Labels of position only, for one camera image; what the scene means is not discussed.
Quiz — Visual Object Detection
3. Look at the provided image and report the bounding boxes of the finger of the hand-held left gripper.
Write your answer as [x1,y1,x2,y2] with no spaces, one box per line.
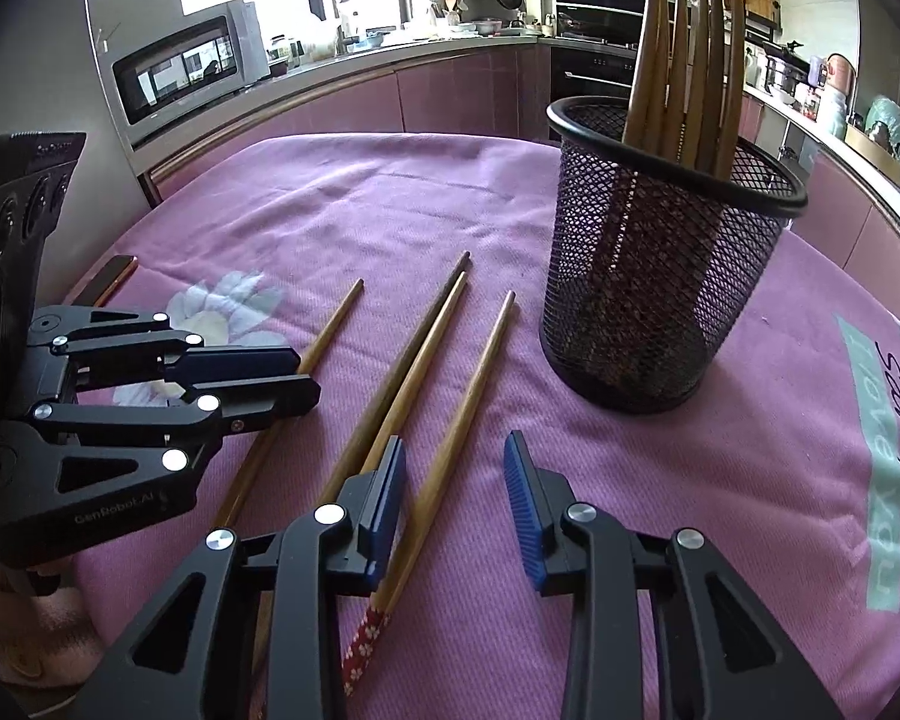
[31,305,301,391]
[0,373,322,500]

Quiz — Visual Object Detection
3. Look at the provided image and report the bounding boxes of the pink floral printed cloth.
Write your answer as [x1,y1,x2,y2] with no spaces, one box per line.
[71,131,900,720]

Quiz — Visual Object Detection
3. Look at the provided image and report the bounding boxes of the white microwave oven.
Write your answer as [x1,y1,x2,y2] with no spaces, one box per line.
[111,0,271,147]

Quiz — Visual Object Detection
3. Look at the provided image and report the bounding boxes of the black built-in oven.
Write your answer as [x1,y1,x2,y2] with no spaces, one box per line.
[549,45,638,143]

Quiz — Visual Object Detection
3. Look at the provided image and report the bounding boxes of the wooden chopstick with red end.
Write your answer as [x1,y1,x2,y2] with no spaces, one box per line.
[340,290,517,697]
[330,271,470,500]
[208,277,366,537]

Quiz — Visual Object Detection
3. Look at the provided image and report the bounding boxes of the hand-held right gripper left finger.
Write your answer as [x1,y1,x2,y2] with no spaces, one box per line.
[82,435,408,720]

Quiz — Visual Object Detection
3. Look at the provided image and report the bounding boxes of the black mesh pen holder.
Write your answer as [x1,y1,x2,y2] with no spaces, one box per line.
[540,95,809,415]

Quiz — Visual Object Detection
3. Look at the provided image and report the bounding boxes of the round bamboo steamer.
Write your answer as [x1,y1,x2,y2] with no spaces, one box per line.
[844,122,900,179]

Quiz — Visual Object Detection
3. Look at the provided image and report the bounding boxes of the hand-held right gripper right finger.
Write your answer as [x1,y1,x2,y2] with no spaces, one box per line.
[502,431,845,720]

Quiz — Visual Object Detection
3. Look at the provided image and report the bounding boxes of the pink thermos jug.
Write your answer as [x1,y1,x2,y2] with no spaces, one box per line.
[825,52,860,117]

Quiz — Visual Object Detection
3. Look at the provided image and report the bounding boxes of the pink kitchen base cabinets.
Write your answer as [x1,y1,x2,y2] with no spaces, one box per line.
[742,94,900,278]
[150,45,552,203]

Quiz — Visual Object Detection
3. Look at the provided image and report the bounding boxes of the stainless steel pot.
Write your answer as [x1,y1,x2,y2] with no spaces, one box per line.
[765,52,803,95]

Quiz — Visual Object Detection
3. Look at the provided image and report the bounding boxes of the black smartphone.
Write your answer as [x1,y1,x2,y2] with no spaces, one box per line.
[67,253,140,308]

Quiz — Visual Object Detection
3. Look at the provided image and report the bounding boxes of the black range hood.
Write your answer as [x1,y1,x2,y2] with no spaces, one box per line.
[555,0,650,42]

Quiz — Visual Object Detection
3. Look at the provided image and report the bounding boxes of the dark wooden chopstick red end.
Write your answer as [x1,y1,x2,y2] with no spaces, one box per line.
[247,251,472,683]

